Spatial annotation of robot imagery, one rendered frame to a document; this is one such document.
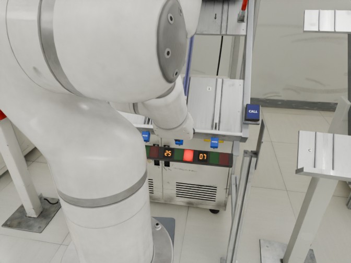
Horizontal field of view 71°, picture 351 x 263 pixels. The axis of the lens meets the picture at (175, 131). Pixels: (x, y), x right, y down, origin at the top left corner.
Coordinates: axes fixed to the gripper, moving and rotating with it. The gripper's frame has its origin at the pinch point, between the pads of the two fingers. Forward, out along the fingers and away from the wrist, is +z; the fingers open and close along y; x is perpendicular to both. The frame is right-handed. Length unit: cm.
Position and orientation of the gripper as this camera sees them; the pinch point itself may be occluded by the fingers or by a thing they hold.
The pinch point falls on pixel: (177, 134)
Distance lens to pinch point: 72.5
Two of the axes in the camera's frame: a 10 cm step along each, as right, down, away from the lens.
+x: 1.2, -9.5, 2.9
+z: 1.2, 3.0, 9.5
